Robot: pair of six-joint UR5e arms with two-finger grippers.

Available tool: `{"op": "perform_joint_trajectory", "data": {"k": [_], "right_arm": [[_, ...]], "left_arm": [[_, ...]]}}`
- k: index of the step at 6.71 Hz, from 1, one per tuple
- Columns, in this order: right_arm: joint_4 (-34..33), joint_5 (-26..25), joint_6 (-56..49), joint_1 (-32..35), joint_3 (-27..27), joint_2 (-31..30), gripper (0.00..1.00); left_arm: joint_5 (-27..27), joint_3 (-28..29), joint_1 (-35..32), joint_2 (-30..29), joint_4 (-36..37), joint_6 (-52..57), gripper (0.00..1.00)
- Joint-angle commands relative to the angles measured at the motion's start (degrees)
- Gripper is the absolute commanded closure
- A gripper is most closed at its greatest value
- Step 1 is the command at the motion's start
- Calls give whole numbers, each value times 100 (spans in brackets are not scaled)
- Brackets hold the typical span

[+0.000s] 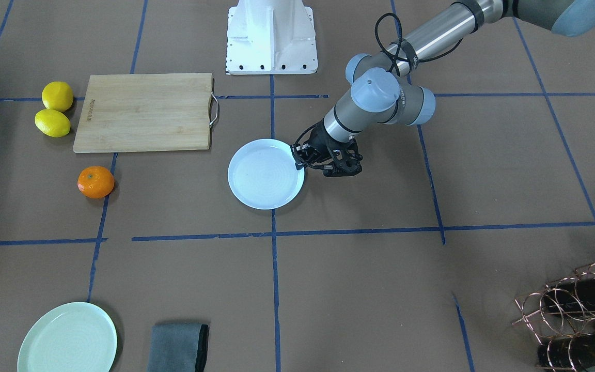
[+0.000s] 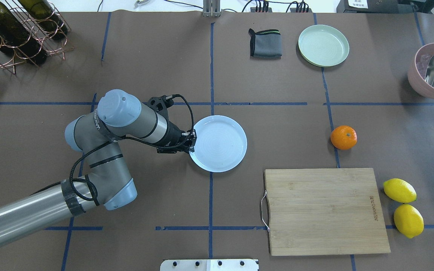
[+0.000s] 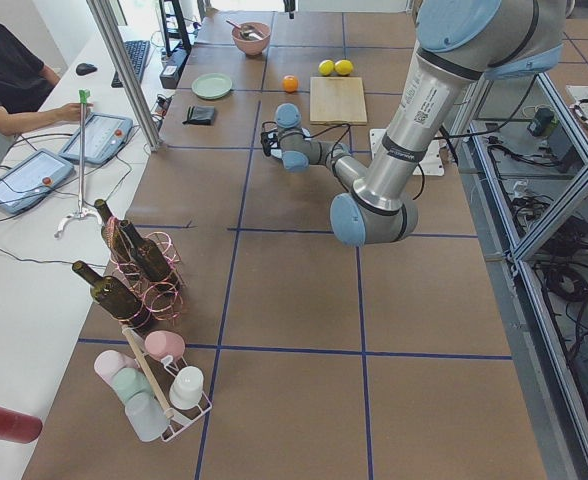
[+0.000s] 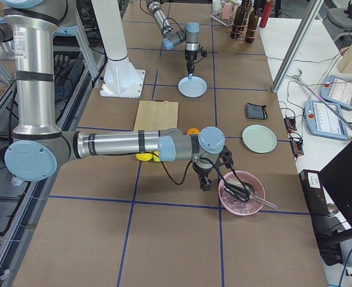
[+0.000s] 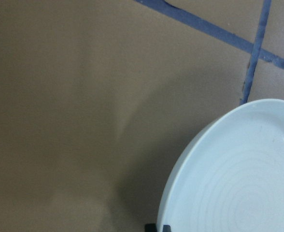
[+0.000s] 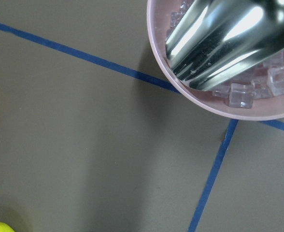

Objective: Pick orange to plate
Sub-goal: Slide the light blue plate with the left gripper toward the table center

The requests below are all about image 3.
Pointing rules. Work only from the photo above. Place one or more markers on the aluminium frame post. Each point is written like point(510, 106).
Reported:
point(105, 20)

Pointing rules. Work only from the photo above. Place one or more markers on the person in black shirt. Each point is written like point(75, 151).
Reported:
point(25, 83)

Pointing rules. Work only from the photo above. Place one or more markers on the metal scoop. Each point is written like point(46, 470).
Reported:
point(247, 32)

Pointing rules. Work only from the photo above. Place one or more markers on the red bottle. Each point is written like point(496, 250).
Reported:
point(19, 427)

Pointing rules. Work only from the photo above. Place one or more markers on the orange mandarin fruit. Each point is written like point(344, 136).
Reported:
point(290, 84)

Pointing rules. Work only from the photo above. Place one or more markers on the black computer mouse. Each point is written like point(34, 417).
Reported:
point(83, 69)

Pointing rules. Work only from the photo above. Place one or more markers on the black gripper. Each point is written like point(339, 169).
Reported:
point(272, 145)

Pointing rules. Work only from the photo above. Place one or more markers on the copper wire bottle rack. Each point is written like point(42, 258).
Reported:
point(165, 306)

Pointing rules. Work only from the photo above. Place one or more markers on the bamboo cutting board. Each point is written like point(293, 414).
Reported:
point(337, 100)

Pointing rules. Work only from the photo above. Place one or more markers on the pale blue cup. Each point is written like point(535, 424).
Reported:
point(146, 416)

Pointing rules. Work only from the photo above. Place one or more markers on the pale pink cup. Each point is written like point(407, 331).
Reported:
point(109, 362)

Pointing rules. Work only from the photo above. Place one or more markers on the upper yellow lemon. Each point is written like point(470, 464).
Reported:
point(343, 67)

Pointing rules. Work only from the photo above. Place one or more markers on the white wire cup rack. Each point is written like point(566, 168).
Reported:
point(161, 375)

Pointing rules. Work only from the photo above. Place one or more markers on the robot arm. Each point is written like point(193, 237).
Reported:
point(458, 42)

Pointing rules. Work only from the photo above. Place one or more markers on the teach pendant tablet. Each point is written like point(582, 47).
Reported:
point(26, 184)
point(104, 136)

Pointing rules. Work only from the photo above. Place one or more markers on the light green plate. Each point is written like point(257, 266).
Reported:
point(212, 86)

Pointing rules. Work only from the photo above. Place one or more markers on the near teach pendant tablet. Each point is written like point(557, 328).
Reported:
point(26, 184)

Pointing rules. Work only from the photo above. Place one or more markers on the far teach pendant tablet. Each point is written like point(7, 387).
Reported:
point(104, 136)

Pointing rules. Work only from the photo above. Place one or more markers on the black keyboard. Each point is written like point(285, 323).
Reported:
point(137, 51)

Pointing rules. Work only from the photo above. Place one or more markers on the dark wine bottle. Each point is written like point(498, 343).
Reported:
point(116, 298)
point(147, 255)
point(111, 234)

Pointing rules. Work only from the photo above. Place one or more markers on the pink cup on rack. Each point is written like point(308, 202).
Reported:
point(162, 343)

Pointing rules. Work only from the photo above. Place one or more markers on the pink bowl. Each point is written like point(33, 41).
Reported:
point(252, 47)

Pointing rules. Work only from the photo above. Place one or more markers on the white cup on rack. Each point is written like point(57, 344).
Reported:
point(187, 388)

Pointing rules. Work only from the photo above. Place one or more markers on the folded grey cloth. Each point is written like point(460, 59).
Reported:
point(200, 115)

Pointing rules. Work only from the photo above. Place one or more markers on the yellow lemon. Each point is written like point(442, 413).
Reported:
point(326, 68)
point(343, 67)

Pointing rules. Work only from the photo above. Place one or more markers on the lower yellow lemon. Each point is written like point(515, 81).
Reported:
point(326, 68)

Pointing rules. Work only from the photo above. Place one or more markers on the dark wine bottle upper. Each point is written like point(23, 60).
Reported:
point(147, 255)

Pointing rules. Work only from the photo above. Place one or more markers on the dark wine bottle lower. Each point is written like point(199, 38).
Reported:
point(116, 298)

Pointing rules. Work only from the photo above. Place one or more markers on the pale green cup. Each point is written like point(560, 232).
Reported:
point(128, 382)

